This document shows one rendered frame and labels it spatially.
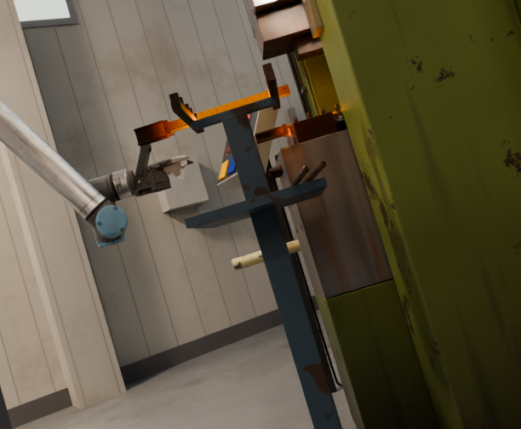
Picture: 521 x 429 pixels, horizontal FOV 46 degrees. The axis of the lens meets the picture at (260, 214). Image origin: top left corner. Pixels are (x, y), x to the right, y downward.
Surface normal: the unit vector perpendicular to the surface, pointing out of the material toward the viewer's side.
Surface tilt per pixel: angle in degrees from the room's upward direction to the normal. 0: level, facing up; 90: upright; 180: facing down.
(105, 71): 90
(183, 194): 90
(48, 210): 90
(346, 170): 90
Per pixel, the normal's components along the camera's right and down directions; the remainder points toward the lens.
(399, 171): 0.00, -0.04
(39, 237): 0.46, -0.17
